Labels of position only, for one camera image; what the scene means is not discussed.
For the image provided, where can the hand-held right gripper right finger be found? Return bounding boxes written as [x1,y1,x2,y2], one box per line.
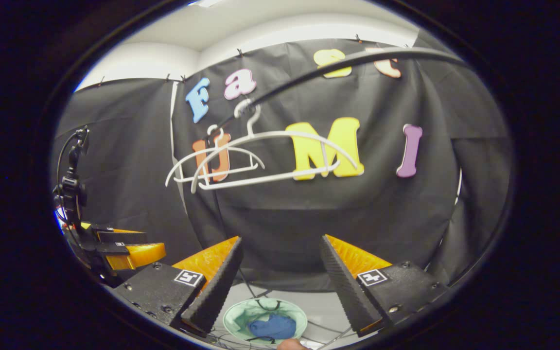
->
[320,234,451,337]

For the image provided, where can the black cable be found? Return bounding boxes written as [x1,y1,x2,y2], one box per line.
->
[316,326,354,349]

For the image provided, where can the white plastic hanger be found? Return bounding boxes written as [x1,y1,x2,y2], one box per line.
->
[191,100,364,194]
[165,124,266,188]

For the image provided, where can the blue knit sweater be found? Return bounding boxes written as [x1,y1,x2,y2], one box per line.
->
[248,314,297,341]

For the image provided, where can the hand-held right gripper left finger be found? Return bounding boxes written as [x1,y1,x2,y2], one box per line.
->
[112,236,244,338]

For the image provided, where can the black backdrop cloth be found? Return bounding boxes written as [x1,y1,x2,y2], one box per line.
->
[52,29,511,292]

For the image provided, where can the black clothes rack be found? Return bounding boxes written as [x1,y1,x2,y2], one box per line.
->
[205,47,465,141]

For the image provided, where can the light green laundry hamper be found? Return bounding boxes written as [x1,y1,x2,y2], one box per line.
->
[223,297,308,347]

